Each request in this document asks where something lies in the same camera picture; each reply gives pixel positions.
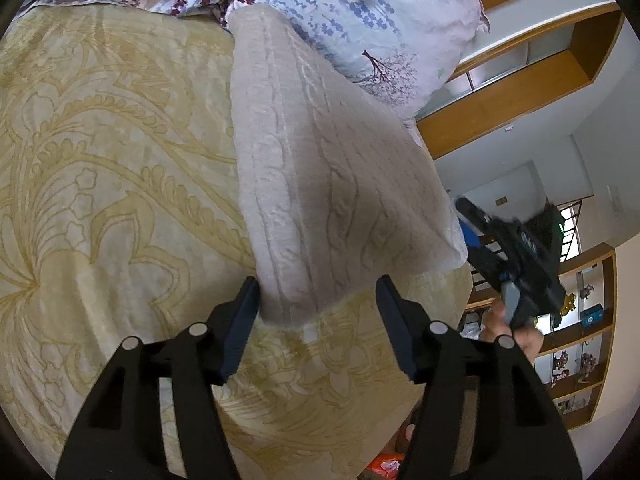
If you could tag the blue floral pillow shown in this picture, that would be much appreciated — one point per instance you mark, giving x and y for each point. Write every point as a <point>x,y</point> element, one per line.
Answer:
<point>380,25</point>

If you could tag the yellow patterned blanket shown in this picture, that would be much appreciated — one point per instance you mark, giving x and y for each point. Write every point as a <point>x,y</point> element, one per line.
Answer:
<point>115,185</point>

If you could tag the wooden wardrobe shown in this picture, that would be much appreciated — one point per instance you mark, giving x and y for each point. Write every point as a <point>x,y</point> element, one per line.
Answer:
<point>515,95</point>

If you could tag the blue box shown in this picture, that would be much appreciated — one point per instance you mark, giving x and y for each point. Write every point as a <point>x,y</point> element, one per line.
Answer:
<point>591,316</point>

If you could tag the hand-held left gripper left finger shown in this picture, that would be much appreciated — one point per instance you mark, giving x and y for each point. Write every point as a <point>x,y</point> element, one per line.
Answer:
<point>240,326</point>

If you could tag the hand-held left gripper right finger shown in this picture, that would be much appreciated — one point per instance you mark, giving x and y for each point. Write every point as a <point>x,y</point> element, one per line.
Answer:
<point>395,326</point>

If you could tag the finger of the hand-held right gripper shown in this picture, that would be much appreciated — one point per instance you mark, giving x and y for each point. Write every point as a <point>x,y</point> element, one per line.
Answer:
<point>482,257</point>
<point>477,212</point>

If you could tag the orange packet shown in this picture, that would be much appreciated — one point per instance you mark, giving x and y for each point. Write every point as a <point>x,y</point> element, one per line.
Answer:
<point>387,466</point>

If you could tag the person's right hand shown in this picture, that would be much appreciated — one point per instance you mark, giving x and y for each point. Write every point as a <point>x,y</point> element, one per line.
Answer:
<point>527,342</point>

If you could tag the wooden shelf unit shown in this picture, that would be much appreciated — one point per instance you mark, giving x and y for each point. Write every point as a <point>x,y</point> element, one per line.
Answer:
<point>585,340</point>

